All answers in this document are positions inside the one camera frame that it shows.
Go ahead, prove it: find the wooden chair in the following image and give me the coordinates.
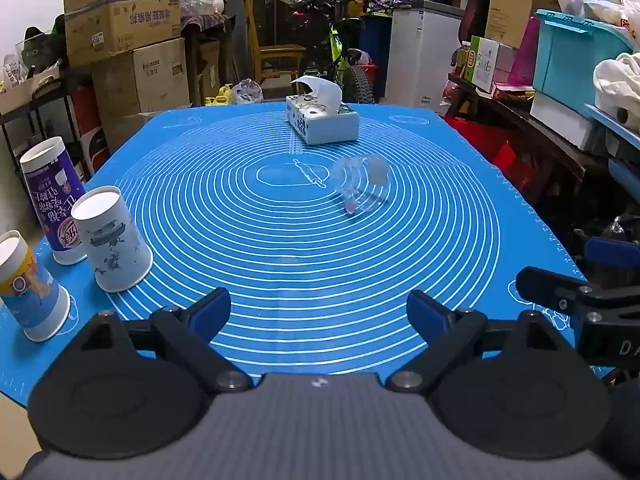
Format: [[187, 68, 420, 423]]
[[243, 0, 307, 84]]

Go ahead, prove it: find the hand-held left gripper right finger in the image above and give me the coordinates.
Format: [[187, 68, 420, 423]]
[[386, 290, 559, 394]]

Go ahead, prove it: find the green white carton box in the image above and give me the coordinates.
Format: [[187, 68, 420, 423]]
[[462, 36, 516, 94]]

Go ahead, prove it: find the yellow blue paper cup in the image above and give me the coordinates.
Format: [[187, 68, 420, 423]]
[[0, 230, 72, 343]]

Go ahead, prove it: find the white grey printed paper cup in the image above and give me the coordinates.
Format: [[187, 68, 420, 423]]
[[71, 186, 154, 293]]

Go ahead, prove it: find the black bicycle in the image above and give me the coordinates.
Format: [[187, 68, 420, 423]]
[[272, 0, 377, 106]]

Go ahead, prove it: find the black metal shelf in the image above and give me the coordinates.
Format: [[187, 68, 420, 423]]
[[0, 64, 108, 183]]

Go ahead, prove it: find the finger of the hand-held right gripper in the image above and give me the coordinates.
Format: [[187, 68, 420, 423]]
[[515, 266, 640, 322], [584, 236, 640, 281]]

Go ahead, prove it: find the pink bag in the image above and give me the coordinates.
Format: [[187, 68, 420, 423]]
[[509, 17, 541, 86]]

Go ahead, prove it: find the dark wooden side table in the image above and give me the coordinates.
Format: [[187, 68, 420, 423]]
[[446, 73, 610, 198]]

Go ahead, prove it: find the white tissue box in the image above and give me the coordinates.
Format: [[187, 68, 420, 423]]
[[285, 76, 361, 146]]

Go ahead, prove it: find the blue silicone baking mat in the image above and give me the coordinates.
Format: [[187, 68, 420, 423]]
[[0, 101, 619, 408]]

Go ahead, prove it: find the purple paper cup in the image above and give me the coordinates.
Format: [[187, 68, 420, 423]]
[[20, 136, 90, 266]]

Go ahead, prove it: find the open cardboard box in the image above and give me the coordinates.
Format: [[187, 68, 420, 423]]
[[63, 0, 183, 68]]

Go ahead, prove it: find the white chest freezer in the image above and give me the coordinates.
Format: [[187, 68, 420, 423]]
[[384, 0, 464, 111]]

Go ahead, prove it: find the tall cardboard box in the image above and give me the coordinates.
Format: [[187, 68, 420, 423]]
[[485, 0, 562, 49]]

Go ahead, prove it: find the white cloth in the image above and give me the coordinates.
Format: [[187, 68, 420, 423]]
[[593, 52, 640, 127]]

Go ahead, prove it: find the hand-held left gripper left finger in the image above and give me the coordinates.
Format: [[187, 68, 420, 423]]
[[81, 287, 254, 395]]

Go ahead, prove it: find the large closed cardboard box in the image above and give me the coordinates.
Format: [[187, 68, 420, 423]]
[[92, 37, 191, 117]]

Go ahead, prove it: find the teal plastic storage bin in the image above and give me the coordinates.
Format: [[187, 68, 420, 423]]
[[532, 8, 640, 112]]

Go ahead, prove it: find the red bag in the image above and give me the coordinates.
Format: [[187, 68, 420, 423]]
[[444, 116, 540, 202]]

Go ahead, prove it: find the clear plastic bag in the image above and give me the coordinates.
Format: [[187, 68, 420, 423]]
[[232, 78, 264, 105]]

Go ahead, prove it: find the clear plastic cup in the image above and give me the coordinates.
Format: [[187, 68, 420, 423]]
[[331, 154, 391, 214]]

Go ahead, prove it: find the yellow plastic jug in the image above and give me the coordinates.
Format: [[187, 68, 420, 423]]
[[205, 83, 236, 107]]

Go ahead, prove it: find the white flat box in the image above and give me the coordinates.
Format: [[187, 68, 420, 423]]
[[529, 92, 609, 154]]

